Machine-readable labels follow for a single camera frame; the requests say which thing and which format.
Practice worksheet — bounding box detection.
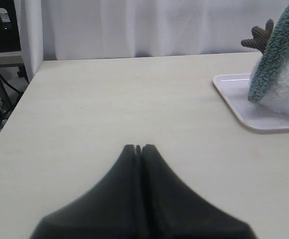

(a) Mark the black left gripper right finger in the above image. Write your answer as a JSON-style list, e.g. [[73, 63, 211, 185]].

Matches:
[[140, 144, 256, 239]]

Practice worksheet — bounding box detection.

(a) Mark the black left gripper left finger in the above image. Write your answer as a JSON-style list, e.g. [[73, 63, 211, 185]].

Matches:
[[31, 145, 142, 239]]

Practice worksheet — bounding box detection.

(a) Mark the green fuzzy scarf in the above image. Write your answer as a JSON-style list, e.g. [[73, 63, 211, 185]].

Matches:
[[248, 5, 289, 103]]

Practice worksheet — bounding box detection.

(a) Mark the white plush snowman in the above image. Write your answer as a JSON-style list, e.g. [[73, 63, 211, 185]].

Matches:
[[241, 19, 289, 115]]

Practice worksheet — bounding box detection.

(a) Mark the white rectangular tray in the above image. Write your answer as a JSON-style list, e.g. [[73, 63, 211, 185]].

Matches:
[[212, 73, 289, 134]]

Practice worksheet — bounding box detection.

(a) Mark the white backdrop curtain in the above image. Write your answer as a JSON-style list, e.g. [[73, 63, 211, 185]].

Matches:
[[14, 0, 289, 77]]

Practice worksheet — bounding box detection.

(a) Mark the grey metal side frame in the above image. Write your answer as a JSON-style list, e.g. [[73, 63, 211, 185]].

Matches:
[[0, 51, 24, 108]]

